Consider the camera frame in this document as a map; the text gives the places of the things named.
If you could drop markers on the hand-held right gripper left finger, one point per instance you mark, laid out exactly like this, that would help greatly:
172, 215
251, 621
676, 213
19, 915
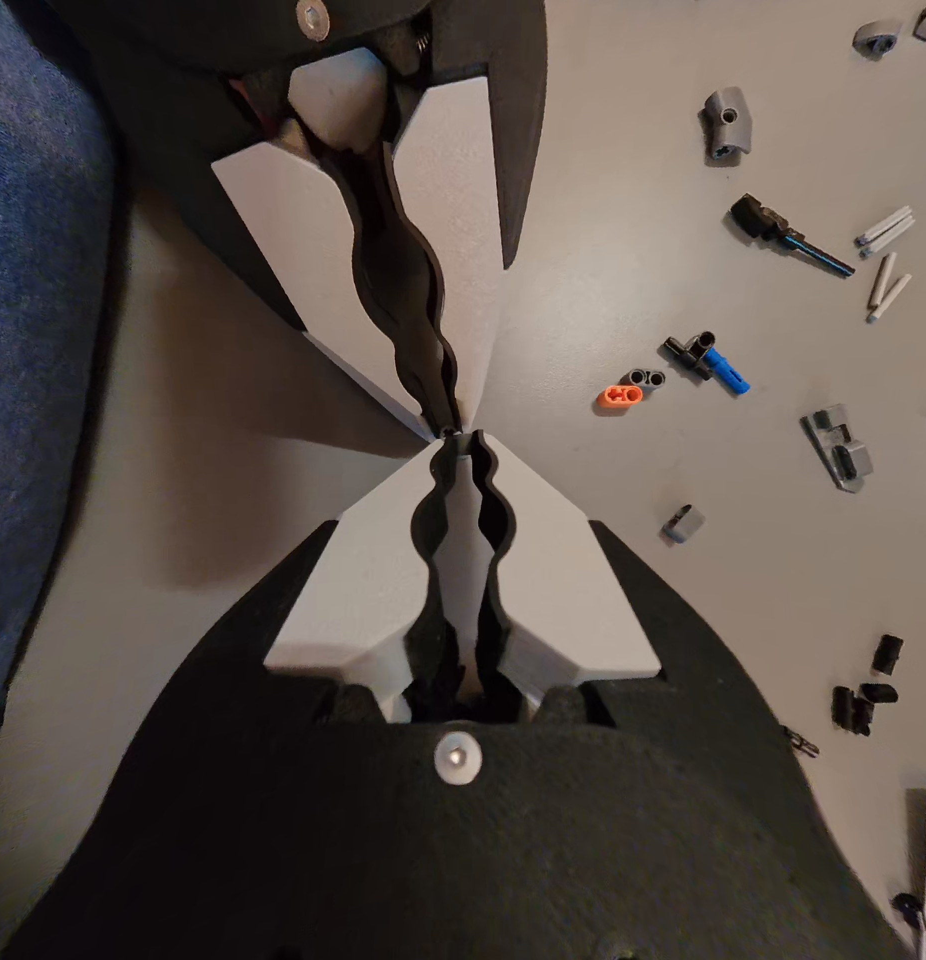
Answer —
350, 600

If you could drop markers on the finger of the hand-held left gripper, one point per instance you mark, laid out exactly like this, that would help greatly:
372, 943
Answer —
283, 225
463, 225

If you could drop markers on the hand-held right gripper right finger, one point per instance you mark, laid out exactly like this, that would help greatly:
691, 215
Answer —
568, 600

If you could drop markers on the orange two-hole liftarm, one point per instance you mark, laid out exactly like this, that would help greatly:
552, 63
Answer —
619, 396

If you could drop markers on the dark grey two-hole liftarm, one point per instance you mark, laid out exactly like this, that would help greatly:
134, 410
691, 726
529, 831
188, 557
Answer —
644, 379

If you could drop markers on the grey slope lego brick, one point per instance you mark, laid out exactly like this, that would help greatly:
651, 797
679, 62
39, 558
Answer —
684, 523

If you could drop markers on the thin black lego pin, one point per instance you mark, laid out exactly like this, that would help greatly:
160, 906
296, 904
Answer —
800, 742

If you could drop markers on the grey curved lego panel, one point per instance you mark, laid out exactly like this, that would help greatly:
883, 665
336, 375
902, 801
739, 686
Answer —
727, 124

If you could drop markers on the black lego axle assembly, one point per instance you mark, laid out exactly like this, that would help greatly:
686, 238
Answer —
767, 221

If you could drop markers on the dark grey lego plate assembly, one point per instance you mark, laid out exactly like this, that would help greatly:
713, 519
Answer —
838, 448

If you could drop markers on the thin light grey lego axle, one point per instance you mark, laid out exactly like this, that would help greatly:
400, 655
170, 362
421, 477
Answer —
882, 281
890, 298

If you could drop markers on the dark grey curved lego piece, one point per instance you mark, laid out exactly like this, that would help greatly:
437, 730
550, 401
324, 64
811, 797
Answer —
875, 37

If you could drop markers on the black lego piece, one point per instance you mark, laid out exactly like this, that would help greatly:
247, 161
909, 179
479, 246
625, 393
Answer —
909, 909

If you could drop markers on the black connector with blue pin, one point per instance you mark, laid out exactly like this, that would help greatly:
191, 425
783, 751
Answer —
699, 354

